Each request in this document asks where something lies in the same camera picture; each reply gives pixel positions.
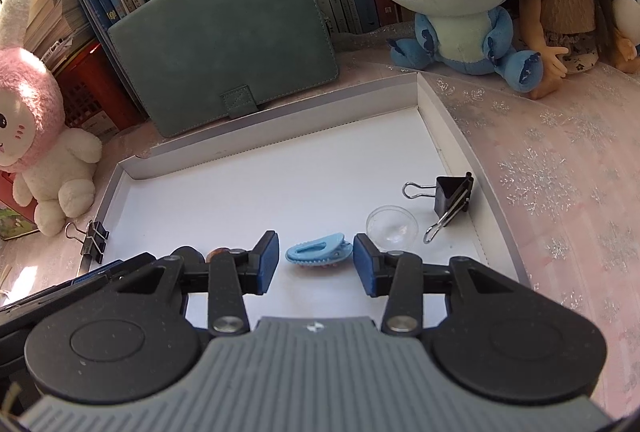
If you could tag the stack of flat books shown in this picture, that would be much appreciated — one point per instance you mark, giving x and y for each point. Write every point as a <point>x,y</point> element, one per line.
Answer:
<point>55,11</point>

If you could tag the white cardboard box tray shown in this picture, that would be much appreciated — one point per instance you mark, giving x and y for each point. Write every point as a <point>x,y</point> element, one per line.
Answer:
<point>300,182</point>

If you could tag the pink triangular house toy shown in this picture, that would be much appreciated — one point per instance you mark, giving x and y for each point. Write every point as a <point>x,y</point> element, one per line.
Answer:
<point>15,217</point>

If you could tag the green suede case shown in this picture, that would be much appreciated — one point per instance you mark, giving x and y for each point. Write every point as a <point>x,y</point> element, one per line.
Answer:
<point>220,36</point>

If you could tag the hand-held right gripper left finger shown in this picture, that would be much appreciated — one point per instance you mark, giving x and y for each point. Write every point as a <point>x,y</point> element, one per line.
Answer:
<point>268,262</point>

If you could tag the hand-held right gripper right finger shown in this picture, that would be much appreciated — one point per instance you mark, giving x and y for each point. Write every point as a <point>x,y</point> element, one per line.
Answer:
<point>365,264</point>

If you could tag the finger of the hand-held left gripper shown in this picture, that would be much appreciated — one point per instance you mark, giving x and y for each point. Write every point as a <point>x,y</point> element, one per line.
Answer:
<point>60,296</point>
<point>95,273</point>

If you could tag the pink bunny plush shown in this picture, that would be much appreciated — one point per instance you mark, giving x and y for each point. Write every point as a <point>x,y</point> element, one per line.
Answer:
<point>35,111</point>

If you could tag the large black binder clip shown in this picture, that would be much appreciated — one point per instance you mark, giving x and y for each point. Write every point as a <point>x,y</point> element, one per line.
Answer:
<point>452,197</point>

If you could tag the blue hair clip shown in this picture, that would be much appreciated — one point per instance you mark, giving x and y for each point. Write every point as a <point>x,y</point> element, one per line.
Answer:
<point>317,251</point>

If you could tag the clear plastic dome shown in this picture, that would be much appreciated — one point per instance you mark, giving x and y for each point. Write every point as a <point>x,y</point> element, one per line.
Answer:
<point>392,227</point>

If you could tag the red plastic crate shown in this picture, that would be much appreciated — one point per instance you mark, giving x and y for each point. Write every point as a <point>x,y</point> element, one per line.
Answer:
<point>95,86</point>

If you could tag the brown hazelnut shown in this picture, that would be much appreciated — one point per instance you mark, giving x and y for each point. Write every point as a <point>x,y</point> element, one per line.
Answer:
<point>217,254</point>

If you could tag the small black binder clip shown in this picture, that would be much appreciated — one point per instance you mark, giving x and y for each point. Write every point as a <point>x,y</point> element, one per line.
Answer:
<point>92,239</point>

